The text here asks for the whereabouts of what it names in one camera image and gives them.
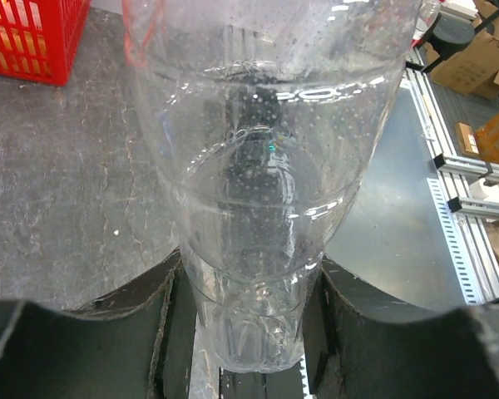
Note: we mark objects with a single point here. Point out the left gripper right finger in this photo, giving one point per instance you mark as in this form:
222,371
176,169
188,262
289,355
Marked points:
361,342

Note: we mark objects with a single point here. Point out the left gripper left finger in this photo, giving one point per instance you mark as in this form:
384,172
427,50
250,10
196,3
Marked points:
116,346

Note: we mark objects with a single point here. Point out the clear Pocari Sweat bottle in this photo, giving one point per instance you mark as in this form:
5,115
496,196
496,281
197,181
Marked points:
262,117

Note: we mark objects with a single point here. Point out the cardboard boxes background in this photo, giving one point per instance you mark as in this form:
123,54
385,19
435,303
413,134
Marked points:
473,71

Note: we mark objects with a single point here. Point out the red plastic basket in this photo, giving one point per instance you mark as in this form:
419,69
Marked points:
39,38

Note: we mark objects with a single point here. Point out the slotted cable duct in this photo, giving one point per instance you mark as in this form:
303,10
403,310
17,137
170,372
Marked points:
457,248

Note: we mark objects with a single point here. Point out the aluminium frame rail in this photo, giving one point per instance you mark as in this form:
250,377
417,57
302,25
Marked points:
437,110

